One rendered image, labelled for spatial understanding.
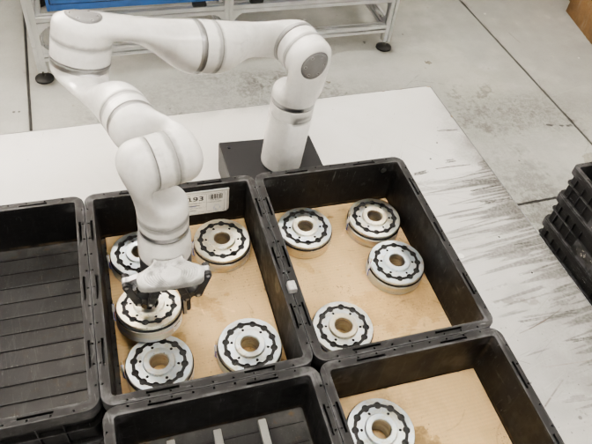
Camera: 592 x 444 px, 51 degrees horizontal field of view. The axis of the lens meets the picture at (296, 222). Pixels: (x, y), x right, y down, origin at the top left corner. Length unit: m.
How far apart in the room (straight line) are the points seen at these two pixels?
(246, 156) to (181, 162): 0.65
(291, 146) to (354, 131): 0.35
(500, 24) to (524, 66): 0.41
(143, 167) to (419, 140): 1.04
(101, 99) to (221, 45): 0.29
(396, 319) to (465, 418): 0.20
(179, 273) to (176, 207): 0.10
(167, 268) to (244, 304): 0.25
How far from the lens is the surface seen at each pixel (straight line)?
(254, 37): 1.17
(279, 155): 1.34
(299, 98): 1.24
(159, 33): 1.05
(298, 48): 1.18
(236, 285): 1.10
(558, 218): 2.05
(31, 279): 1.15
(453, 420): 1.04
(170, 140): 0.77
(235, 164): 1.38
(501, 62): 3.50
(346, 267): 1.15
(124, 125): 0.82
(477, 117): 3.04
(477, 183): 1.59
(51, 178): 1.50
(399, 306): 1.12
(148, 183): 0.76
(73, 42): 1.00
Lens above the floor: 1.72
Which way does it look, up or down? 48 degrees down
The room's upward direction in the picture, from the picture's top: 9 degrees clockwise
